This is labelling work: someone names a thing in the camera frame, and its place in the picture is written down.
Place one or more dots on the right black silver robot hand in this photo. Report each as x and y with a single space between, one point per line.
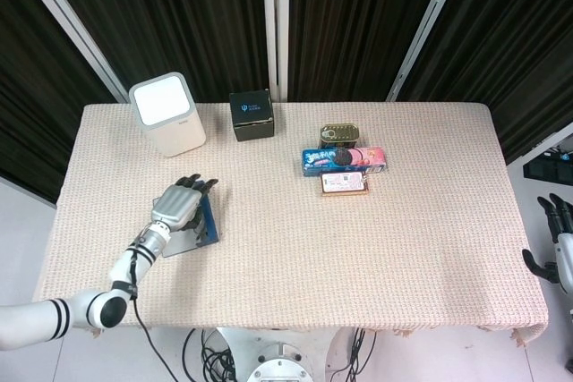
565 248

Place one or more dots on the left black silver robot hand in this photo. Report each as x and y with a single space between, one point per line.
177 205

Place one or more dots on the dark blue glasses case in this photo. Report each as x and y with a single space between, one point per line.
212 230

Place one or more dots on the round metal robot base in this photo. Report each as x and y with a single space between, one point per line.
279 366

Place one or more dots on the black cube cardboard box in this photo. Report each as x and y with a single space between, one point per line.
251 116

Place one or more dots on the small yellow red medicine box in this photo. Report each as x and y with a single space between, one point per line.
344 183

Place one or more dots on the blue pink cookie box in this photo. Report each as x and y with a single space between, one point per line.
340 160

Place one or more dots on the white square trash bin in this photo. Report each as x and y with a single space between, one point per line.
174 131

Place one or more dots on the white curved table leg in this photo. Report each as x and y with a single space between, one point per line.
340 346
235 350

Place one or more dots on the olive luncheon meat tin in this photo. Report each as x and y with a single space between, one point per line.
340 136

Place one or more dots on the black pleated curtain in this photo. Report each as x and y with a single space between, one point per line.
358 19
179 19
515 42
27 87

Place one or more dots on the beige waffle tablecloth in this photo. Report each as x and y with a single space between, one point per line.
358 257

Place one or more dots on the grey slanted frame post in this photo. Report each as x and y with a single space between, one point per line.
73 19
430 19
537 147

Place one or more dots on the white double frame post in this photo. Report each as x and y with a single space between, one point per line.
268 19

